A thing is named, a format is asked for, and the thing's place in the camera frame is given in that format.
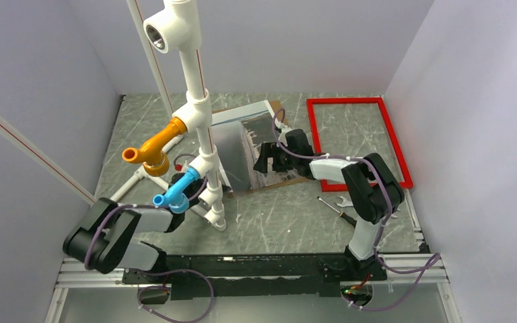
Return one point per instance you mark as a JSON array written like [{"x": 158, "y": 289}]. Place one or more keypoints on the silver open-end wrench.
[{"x": 345, "y": 203}]

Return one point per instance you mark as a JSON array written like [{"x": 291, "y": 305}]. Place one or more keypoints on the aluminium extrusion frame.
[{"x": 72, "y": 275}]

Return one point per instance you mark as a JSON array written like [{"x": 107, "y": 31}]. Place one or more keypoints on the white pole with red stripe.
[{"x": 151, "y": 55}]

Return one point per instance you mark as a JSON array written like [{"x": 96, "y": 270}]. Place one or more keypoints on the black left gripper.
[{"x": 203, "y": 181}]

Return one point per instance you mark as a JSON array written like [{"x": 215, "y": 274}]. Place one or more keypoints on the orange pipe elbow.
[{"x": 151, "y": 155}]

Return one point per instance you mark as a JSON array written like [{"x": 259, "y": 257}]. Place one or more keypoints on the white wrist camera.
[
  {"x": 282, "y": 131},
  {"x": 181, "y": 167}
]

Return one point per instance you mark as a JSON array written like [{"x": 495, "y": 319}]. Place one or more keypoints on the white pipe stand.
[{"x": 177, "y": 27}]

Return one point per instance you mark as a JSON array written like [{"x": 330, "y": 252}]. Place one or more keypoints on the blue pipe elbow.
[{"x": 174, "y": 200}]

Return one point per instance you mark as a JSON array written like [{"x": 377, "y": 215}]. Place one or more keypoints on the black and white photo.
[{"x": 240, "y": 147}]

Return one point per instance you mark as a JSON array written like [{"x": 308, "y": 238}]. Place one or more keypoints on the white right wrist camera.
[{"x": 282, "y": 131}]

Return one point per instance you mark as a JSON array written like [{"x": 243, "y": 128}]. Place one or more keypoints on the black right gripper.
[{"x": 268, "y": 150}]

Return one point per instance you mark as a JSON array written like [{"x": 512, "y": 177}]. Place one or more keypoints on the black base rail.
[{"x": 322, "y": 274}]

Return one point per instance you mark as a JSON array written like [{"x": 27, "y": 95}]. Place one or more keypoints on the red picture frame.
[{"x": 407, "y": 182}]

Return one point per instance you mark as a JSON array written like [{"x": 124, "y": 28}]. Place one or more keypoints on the white diagonal pole left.
[{"x": 10, "y": 133}]

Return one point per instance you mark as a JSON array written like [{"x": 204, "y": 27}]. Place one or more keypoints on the yellow black screwdriver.
[{"x": 350, "y": 220}]

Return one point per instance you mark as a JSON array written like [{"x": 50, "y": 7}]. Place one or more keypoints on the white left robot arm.
[{"x": 103, "y": 238}]

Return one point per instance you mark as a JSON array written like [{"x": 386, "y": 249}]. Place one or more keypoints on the brown frame backing board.
[{"x": 285, "y": 182}]

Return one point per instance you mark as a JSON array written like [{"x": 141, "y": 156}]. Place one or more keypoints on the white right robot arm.
[{"x": 373, "y": 189}]

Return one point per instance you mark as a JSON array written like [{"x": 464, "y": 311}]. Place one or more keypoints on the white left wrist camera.
[{"x": 181, "y": 167}]

